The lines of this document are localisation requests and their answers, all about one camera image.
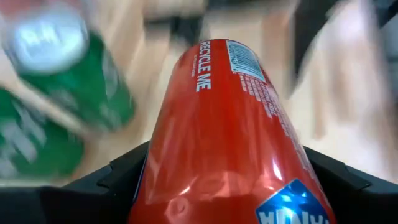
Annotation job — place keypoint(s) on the red Coca-Cola can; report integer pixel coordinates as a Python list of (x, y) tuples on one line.
[(217, 140)]

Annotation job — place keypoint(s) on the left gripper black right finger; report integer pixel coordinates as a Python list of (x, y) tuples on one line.
[(360, 199)]

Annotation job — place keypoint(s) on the green Sprite can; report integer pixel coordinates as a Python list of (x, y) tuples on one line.
[(46, 155), (87, 87)]

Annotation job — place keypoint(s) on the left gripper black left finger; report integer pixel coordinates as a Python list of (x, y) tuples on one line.
[(77, 202)]

